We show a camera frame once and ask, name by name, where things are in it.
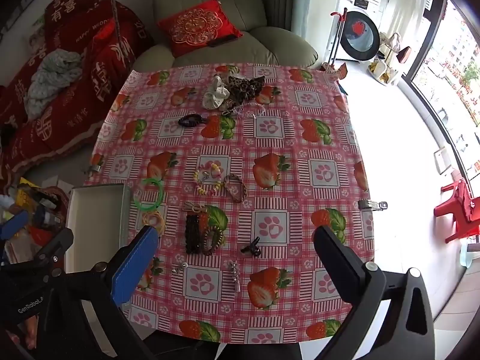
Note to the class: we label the person's left hand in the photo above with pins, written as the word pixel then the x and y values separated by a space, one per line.
pixel 30 332

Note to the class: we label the silver bow hair clip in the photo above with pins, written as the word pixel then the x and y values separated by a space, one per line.
pixel 193 207

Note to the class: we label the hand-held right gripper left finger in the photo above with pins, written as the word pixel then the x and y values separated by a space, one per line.
pixel 135 266

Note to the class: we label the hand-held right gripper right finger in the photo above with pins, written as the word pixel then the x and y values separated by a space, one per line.
pixel 333 255

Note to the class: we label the yellow rubber bands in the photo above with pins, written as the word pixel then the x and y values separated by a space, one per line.
pixel 153 222

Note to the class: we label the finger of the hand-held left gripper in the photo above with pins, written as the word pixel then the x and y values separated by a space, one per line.
pixel 56 245
pixel 13 225

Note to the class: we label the red printed blanket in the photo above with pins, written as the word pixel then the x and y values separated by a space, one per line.
pixel 67 120

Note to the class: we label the dark slim hair clip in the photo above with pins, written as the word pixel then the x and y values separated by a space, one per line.
pixel 189 120

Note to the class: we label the white washing machine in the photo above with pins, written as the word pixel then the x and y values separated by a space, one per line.
pixel 362 30

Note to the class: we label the metal tablecloth clamp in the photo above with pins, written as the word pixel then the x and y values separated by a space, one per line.
pixel 372 205
pixel 93 168

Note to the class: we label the red plastic chair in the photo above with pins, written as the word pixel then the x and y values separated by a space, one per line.
pixel 459 210

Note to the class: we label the silver stud earrings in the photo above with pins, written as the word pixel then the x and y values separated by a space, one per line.
pixel 180 268

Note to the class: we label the pink strawberry print tablecloth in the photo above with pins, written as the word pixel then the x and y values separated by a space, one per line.
pixel 285 180

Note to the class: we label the green plastic bangles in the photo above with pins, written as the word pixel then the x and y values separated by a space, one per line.
pixel 153 195

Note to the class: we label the red embroidered cushion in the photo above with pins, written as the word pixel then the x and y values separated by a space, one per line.
pixel 198 26

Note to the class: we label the black rhinestone hair clip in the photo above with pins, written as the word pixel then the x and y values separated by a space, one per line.
pixel 195 232

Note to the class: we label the silver star hair clip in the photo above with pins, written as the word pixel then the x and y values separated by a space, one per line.
pixel 234 274

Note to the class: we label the leopard print scrunchie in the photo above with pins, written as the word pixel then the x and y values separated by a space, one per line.
pixel 243 86

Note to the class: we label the grey knit cloth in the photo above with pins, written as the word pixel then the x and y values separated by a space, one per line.
pixel 54 78

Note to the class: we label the white scrunchie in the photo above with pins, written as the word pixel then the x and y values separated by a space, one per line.
pixel 214 93

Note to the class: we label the white storage box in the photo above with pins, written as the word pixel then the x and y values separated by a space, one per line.
pixel 93 213

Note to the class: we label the small black claw clip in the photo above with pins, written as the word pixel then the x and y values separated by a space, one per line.
pixel 250 249

